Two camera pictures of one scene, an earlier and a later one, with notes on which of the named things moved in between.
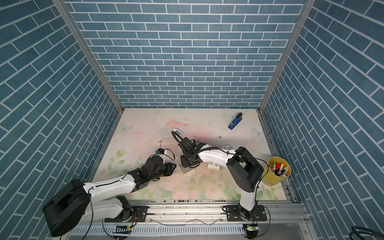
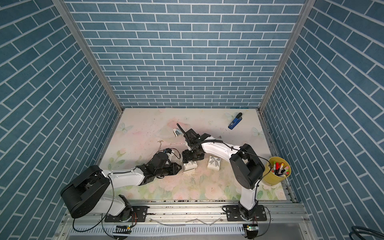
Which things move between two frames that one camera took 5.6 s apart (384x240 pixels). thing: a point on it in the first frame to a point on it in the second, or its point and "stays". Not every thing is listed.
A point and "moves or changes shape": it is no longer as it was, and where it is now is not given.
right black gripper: [184, 163] stays
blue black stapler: [236, 121] stays
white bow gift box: [213, 166] moves or changes shape
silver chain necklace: [160, 141] stays
